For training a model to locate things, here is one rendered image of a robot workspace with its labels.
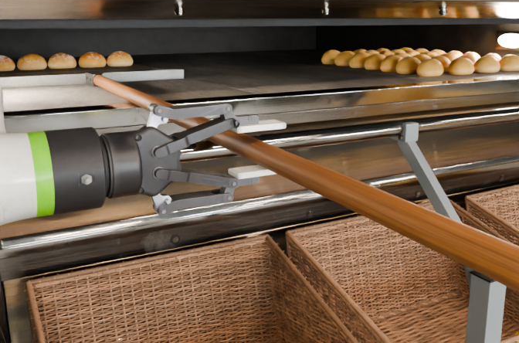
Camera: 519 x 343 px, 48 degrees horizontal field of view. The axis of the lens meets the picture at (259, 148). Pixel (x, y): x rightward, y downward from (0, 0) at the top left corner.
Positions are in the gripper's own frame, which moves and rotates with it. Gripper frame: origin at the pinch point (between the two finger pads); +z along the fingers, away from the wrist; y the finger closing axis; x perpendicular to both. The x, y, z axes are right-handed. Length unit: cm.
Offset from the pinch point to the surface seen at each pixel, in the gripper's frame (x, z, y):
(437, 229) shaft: 32.5, -0.7, 0.0
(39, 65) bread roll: -151, -8, 0
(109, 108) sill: -54, -7, 2
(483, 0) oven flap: -40, 82, -20
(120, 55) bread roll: -153, 21, -3
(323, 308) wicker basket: -25, 28, 42
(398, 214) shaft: 28.1, -0.9, 0.1
